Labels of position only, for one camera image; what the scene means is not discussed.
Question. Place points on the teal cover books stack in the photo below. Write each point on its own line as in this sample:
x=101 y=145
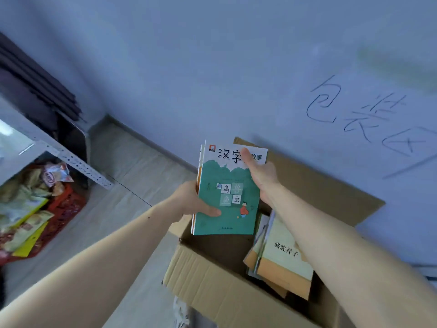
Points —
x=232 y=218

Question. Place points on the cream orange cover books stack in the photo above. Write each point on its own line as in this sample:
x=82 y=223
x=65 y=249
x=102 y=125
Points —
x=283 y=269

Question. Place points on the dark grey stacked boards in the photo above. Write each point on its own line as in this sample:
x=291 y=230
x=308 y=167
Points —
x=27 y=81

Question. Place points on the handwritten white paper wall sign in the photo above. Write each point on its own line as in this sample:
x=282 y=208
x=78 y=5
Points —
x=358 y=140

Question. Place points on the person's left hand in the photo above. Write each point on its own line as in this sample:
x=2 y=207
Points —
x=189 y=201

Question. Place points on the grey perforated metal shelf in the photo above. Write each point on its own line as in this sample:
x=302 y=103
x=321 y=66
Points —
x=82 y=167

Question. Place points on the brown cardboard box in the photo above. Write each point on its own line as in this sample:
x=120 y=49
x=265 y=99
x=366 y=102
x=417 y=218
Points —
x=222 y=286

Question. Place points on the person's right forearm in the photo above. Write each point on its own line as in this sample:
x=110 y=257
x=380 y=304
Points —
x=341 y=259

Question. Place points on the person's left white shoe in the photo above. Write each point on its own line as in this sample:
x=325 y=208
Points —
x=181 y=314

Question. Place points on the person's left forearm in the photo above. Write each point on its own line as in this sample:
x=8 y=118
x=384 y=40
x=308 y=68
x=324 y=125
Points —
x=95 y=266

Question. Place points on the person's right hand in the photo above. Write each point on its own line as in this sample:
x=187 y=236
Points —
x=266 y=182

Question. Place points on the pile of assorted snack packets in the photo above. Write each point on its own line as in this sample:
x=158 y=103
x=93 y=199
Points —
x=20 y=208

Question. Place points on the red plastic basket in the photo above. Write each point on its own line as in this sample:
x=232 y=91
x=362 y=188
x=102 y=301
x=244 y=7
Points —
x=68 y=208

